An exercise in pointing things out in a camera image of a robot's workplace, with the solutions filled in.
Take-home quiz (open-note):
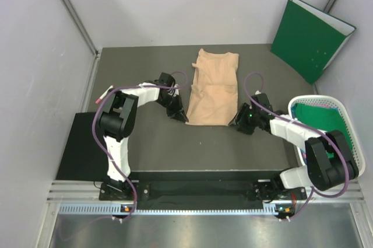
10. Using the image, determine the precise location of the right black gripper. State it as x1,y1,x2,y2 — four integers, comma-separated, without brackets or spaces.
228,103,260,135

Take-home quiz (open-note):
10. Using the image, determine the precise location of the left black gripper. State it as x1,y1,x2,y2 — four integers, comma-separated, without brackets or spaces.
157,93,188,123

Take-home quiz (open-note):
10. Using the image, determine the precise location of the beige t shirt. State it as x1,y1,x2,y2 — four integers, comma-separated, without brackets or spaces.
186,49,239,126

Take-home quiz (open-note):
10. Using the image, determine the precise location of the green ring binder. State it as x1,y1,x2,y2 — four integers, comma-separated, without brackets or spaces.
270,0,357,84

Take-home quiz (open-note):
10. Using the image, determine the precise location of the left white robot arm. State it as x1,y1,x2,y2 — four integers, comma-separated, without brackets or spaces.
92,73,188,201

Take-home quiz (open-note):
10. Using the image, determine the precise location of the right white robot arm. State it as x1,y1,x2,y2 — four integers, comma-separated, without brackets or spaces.
228,103,360,199

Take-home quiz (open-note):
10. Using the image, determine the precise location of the pink white pen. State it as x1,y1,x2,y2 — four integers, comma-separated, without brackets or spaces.
95,85,114,104

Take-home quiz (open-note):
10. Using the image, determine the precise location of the green t shirt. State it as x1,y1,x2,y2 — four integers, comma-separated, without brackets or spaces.
291,103,353,151

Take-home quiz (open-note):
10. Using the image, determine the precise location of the white perforated laundry basket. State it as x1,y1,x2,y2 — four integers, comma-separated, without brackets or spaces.
288,95,365,175

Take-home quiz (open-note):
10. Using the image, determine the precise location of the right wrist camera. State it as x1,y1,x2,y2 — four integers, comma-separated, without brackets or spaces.
252,93,273,111

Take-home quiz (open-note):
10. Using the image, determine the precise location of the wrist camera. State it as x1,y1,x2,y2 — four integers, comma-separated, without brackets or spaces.
157,72,175,88
252,93,273,111

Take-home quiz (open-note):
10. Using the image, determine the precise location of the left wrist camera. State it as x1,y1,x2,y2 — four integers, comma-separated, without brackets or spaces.
157,72,175,88

